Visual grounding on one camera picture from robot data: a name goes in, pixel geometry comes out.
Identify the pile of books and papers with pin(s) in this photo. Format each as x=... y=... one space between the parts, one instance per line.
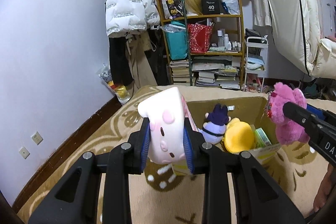
x=215 y=77

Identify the cardboard box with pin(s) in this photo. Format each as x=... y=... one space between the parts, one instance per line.
x=244 y=104

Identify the pale green cloth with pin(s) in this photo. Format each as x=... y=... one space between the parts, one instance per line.
x=217 y=49

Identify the dark hanging garment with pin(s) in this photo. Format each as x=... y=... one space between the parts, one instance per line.
x=160 y=64

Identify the purple-haired plush doll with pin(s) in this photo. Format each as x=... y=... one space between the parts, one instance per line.
x=215 y=127

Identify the plastic bag with yellow toys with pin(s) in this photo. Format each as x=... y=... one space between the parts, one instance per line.
x=118 y=90

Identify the pink plush bear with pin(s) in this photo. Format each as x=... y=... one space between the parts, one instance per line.
x=278 y=113

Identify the white wall socket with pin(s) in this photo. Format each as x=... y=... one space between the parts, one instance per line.
x=37 y=138
x=24 y=152

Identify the green tissue pack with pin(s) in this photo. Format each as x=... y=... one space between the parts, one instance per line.
x=262 y=137

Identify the blond wig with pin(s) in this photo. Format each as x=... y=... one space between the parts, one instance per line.
x=193 y=2

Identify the beige coat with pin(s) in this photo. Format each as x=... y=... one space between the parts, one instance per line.
x=139 y=64

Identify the pink and white cake plush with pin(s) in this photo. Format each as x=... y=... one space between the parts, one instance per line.
x=165 y=121

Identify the person's right forearm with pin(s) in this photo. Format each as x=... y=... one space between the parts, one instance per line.
x=324 y=187

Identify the yellow plush toy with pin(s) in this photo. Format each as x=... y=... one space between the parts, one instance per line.
x=239 y=137

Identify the black and pink printed bag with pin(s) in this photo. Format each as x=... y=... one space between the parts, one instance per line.
x=170 y=1

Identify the stack of books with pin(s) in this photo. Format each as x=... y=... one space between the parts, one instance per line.
x=179 y=71

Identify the pink toys under cart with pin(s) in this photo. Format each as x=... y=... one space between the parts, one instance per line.
x=256 y=83

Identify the red patterned bag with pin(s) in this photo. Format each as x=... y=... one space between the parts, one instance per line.
x=198 y=39

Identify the teal bag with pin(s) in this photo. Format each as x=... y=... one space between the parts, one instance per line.
x=176 y=43

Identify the row of cosmetic bottles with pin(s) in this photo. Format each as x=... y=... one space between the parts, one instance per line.
x=223 y=37

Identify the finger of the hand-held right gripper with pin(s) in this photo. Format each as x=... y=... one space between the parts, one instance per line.
x=296 y=113
x=317 y=111

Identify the light blue cloth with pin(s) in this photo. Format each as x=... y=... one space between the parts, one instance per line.
x=254 y=61

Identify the black box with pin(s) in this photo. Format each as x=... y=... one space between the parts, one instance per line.
x=210 y=6

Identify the black hanging garment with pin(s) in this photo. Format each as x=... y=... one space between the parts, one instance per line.
x=118 y=61

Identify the white rolling cart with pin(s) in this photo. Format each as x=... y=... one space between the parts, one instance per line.
x=256 y=40

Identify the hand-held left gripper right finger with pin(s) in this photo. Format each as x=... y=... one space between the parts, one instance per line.
x=187 y=150

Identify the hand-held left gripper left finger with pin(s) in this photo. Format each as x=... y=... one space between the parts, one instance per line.
x=145 y=140

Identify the yellow wooden shelf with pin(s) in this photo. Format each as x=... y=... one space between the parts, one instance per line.
x=231 y=54

